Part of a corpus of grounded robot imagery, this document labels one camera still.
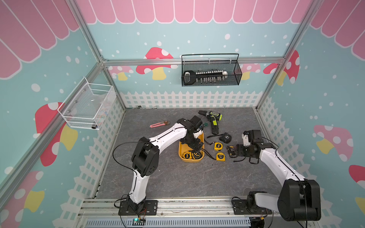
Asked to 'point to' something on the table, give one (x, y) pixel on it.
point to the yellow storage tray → (184, 147)
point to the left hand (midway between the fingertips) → (192, 147)
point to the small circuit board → (138, 222)
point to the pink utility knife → (162, 123)
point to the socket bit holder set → (190, 77)
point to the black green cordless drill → (213, 117)
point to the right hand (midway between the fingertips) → (241, 150)
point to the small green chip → (205, 124)
